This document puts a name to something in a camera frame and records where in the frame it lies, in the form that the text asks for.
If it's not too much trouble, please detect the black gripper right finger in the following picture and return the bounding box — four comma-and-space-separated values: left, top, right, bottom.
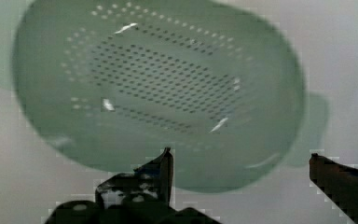
309, 153, 358, 224

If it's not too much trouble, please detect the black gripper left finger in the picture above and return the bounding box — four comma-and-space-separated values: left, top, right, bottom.
95, 147, 173, 209

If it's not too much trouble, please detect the green plastic strainer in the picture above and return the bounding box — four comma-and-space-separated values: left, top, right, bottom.
0, 0, 330, 194

